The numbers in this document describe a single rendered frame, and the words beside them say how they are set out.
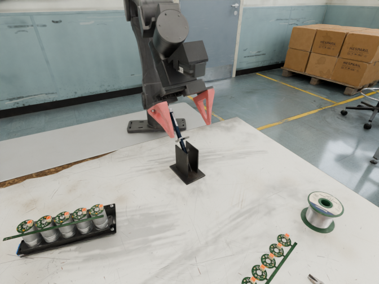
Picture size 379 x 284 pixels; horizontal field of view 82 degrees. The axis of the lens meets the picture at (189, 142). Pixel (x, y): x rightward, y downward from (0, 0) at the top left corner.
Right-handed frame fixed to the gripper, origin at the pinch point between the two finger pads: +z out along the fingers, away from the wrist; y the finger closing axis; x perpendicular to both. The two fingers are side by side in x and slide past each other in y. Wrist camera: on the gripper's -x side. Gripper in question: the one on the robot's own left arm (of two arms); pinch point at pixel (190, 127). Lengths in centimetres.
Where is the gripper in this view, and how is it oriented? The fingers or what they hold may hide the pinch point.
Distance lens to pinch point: 48.3
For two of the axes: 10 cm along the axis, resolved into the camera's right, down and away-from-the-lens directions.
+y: 8.3, -3.2, 4.6
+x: -4.6, 0.8, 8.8
